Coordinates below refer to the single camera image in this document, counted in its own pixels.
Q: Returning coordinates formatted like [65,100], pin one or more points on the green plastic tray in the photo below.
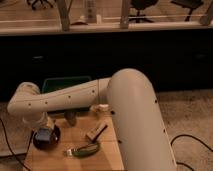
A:
[53,84]

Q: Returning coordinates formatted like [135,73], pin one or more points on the black office chair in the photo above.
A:
[139,6]

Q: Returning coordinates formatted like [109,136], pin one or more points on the blue sponge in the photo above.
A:
[43,135]

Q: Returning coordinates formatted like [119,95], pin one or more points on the dark purple bowl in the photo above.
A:
[47,145]

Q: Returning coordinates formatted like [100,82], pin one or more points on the wooden post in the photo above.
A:
[63,13]
[125,9]

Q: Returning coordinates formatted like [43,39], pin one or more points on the wooden post left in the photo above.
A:
[63,13]

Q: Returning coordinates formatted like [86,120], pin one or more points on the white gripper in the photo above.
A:
[44,122]

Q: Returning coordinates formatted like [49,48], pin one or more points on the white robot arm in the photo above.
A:
[135,112]

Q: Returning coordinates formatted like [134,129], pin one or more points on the white shelf ledge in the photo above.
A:
[105,28]

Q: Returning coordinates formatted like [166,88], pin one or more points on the small brown cup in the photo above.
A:
[70,118]

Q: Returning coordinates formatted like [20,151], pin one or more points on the wooden post middle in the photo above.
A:
[125,9]

